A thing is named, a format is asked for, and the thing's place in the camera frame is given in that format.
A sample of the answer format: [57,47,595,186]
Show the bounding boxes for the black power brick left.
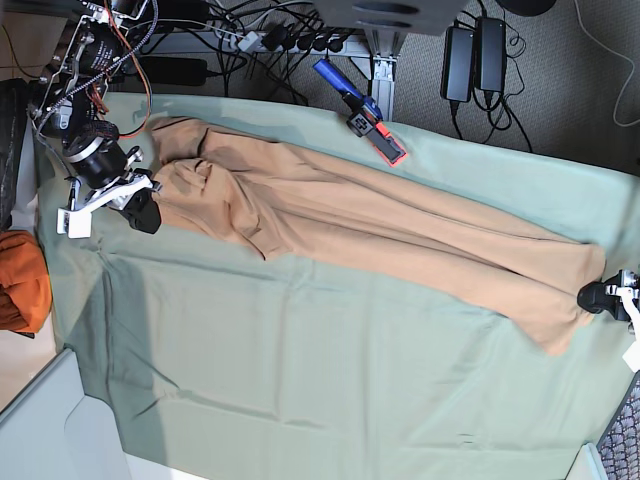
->
[139,56,209,86]

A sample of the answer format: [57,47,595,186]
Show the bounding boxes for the blue orange clamp centre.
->
[313,59,407,167]

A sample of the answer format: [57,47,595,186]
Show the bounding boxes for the black power adapter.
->
[441,26,474,103]
[474,16,507,93]

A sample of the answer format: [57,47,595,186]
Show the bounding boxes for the orange folded cloth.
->
[1,230,53,335]

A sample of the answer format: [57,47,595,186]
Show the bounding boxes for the white plastic bin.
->
[1,349,131,479]

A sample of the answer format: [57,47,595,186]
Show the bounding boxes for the aluminium frame post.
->
[351,28,406,121]

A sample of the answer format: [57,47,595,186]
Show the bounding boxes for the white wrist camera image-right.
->
[622,340,640,373]

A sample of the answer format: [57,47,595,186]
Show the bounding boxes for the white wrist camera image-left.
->
[56,208,92,239]

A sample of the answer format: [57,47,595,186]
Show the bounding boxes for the tan T-shirt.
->
[151,117,606,355]

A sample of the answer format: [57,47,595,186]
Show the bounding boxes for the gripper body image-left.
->
[63,134,161,210]

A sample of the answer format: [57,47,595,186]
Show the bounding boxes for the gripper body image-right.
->
[604,270,639,342]

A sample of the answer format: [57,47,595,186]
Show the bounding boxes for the grey monitor base plate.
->
[313,0,470,36]

